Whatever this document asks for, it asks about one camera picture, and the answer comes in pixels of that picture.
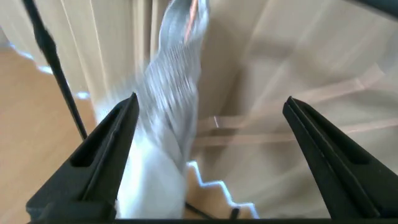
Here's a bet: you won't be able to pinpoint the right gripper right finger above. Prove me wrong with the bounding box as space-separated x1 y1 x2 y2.
282 95 398 220

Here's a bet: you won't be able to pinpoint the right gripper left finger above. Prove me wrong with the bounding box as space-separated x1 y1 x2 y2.
25 91 141 221

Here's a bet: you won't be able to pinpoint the pale grey shorts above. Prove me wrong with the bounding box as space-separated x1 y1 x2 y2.
93 0 213 219

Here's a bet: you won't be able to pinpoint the black clothes rack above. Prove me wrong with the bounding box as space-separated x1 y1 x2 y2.
21 0 398 220

